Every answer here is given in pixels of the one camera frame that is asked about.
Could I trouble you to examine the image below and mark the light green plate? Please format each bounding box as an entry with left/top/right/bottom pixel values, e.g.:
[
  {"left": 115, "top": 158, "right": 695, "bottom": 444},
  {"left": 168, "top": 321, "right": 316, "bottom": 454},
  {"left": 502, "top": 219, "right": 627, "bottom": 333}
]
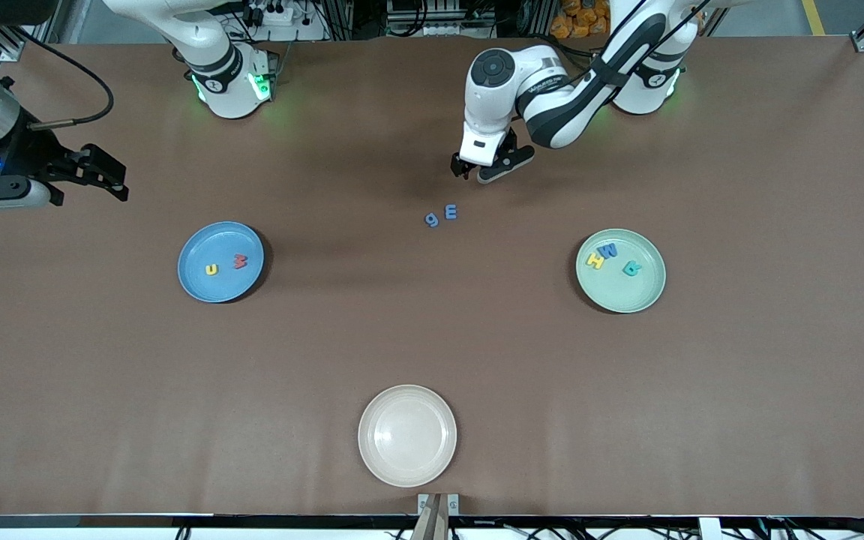
[{"left": 575, "top": 229, "right": 668, "bottom": 314}]

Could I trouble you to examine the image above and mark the white power strip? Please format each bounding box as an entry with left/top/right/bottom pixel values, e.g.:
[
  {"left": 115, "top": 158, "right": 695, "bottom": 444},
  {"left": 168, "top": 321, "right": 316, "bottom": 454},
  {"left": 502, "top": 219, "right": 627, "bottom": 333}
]
[
  {"left": 388, "top": 21, "right": 449, "bottom": 37},
  {"left": 246, "top": 2, "right": 296, "bottom": 25}
]

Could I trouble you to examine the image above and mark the blue plate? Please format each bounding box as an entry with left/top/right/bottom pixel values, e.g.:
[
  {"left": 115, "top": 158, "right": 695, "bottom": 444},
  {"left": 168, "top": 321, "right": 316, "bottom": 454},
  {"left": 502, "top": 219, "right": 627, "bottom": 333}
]
[{"left": 177, "top": 220, "right": 266, "bottom": 304}]

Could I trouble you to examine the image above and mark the dark equipment rack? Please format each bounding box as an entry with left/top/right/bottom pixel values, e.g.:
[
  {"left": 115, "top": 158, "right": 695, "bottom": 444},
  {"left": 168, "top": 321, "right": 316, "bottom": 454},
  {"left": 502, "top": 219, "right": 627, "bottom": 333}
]
[{"left": 327, "top": 0, "right": 553, "bottom": 40}]

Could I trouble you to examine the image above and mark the orange packaged items pile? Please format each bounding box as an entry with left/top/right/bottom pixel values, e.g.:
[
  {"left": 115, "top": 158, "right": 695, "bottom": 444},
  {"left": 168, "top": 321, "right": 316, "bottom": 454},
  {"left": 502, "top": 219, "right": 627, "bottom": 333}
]
[{"left": 550, "top": 0, "right": 613, "bottom": 40}]

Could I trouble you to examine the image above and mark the paper table cover sheet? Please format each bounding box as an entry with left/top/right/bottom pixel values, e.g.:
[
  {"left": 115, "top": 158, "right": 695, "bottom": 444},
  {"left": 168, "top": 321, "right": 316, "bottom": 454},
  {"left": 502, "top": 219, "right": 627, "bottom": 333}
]
[{"left": 0, "top": 36, "right": 864, "bottom": 518}]

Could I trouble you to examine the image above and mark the beige plate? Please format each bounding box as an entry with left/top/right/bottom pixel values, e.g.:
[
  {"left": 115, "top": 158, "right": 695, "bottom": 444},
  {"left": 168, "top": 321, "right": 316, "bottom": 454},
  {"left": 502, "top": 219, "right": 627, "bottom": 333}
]
[{"left": 358, "top": 384, "right": 458, "bottom": 488}]

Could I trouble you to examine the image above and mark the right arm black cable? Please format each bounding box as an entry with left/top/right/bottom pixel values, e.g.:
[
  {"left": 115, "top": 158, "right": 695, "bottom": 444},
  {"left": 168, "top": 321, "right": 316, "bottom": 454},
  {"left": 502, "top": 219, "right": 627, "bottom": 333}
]
[{"left": 0, "top": 26, "right": 116, "bottom": 130}]

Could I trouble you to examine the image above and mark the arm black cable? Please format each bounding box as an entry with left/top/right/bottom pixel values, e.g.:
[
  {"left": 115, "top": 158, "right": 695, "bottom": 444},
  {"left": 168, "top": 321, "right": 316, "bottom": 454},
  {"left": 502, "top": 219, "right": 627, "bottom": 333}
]
[
  {"left": 552, "top": 0, "right": 710, "bottom": 91},
  {"left": 0, "top": 26, "right": 116, "bottom": 130}
]

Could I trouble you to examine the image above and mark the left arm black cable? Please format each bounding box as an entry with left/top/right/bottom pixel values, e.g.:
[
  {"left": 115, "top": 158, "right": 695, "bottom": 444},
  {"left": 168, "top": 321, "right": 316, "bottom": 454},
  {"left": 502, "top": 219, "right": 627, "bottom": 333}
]
[{"left": 552, "top": 0, "right": 710, "bottom": 91}]

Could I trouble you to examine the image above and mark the metal mounting bracket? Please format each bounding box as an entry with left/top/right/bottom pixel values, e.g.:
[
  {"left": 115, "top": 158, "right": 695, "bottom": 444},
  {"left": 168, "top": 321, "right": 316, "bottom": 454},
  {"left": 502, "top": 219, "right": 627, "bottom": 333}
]
[{"left": 418, "top": 493, "right": 460, "bottom": 517}]

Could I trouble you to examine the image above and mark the brown camera mount post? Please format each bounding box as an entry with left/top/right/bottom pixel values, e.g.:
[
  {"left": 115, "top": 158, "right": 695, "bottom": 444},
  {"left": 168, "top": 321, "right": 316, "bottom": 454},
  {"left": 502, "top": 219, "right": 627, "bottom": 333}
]
[{"left": 409, "top": 495, "right": 450, "bottom": 540}]

